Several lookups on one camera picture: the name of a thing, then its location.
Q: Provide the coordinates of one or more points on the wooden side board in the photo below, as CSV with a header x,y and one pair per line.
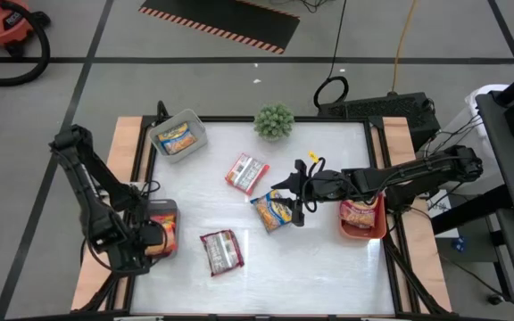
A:
x,y
123,142
397,138

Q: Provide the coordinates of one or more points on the orange plastic bin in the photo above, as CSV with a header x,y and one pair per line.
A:
x,y
364,234

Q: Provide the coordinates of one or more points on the black mat with hazard stripes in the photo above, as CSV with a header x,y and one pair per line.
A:
x,y
221,20

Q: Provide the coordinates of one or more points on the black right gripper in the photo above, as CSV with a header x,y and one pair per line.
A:
x,y
324,185

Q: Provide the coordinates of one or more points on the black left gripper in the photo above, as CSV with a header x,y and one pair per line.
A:
x,y
152,234

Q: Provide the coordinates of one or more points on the light grey plastic bin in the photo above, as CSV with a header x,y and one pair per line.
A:
x,y
154,136

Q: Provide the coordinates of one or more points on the blue yellow noodle pack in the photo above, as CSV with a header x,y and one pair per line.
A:
x,y
271,214
176,140

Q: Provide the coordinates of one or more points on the black equipment box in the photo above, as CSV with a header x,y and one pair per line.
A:
x,y
382,109

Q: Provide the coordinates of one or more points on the dark red noodle pack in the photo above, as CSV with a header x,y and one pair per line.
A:
x,y
358,214
221,252

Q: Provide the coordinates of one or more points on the green plant in patterned pot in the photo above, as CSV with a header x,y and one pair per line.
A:
x,y
274,121

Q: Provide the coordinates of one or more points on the black table frame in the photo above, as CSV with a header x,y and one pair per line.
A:
x,y
226,119

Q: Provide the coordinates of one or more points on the orange noodle pack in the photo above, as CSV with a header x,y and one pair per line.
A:
x,y
246,173
171,232

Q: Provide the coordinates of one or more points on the dark grey plastic bin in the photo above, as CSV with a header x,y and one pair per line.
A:
x,y
168,206

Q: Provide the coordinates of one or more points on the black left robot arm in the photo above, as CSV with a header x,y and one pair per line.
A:
x,y
83,178

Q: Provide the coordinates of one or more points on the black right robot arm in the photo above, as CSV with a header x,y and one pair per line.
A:
x,y
417,171

